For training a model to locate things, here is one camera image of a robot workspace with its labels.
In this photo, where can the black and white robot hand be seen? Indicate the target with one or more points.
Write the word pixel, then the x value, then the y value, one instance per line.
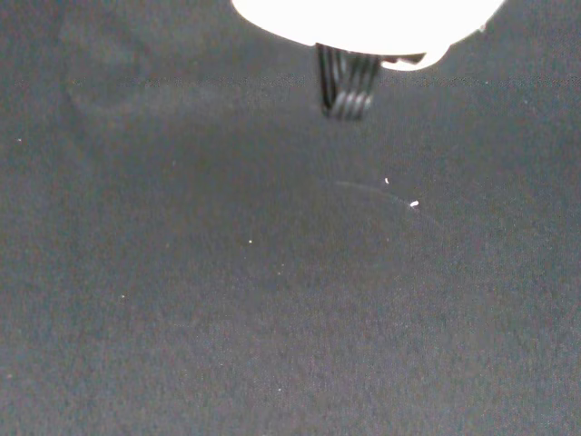
pixel 363 22

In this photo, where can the black bench cloth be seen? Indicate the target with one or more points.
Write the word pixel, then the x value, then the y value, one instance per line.
pixel 272 272

